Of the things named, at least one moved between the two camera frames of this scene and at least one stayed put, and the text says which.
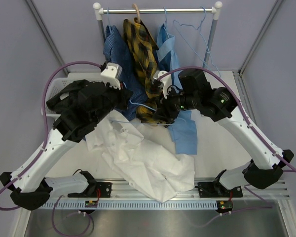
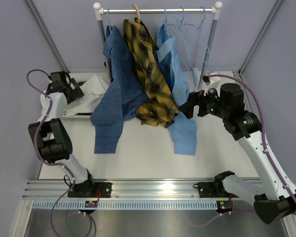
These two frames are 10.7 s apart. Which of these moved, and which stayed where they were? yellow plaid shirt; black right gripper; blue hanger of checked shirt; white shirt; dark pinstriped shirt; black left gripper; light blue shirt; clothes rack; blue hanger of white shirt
Moved: white shirt; black left gripper; blue hanger of white shirt; dark pinstriped shirt; black right gripper
Stayed: blue hanger of checked shirt; light blue shirt; clothes rack; yellow plaid shirt
